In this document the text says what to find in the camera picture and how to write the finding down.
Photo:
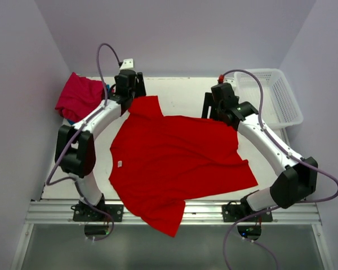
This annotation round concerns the folded magenta t shirt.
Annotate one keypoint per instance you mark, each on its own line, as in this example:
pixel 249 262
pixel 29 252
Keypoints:
pixel 79 97

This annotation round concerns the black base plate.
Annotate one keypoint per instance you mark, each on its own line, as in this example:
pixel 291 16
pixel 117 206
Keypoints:
pixel 84 213
pixel 235 210

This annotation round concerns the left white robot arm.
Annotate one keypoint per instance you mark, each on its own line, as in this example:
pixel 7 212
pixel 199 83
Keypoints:
pixel 75 148

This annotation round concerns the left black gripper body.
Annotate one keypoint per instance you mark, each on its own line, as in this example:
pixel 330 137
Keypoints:
pixel 139 85

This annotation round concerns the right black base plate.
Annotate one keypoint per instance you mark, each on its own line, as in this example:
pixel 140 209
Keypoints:
pixel 235 210

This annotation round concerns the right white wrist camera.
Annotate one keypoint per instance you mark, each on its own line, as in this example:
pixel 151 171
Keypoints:
pixel 222 79

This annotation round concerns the aluminium mounting rail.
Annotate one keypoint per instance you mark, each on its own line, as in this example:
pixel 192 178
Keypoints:
pixel 197 212

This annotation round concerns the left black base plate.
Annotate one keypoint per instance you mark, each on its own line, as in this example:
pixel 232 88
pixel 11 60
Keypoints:
pixel 84 213

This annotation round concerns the bright red t shirt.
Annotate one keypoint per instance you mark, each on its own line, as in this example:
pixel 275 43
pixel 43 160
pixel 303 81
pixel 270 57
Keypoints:
pixel 160 162

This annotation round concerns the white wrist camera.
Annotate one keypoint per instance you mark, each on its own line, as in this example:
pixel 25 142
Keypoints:
pixel 127 64
pixel 222 79

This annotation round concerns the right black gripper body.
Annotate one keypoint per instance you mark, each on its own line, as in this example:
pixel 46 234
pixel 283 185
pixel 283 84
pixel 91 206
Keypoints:
pixel 207 105

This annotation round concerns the white plastic basket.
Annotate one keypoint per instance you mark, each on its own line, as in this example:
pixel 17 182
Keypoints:
pixel 280 108

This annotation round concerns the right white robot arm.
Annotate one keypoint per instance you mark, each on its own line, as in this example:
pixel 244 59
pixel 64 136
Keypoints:
pixel 296 176

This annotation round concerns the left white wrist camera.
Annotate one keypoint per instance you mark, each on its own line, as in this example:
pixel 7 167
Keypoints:
pixel 127 64

